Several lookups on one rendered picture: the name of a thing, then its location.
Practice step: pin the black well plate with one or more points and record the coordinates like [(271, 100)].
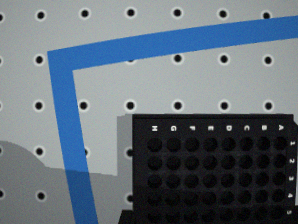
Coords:
[(242, 185)]

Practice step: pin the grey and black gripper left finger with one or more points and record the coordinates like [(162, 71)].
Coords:
[(127, 217)]

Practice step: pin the blue tape strip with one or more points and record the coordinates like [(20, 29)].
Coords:
[(62, 62)]

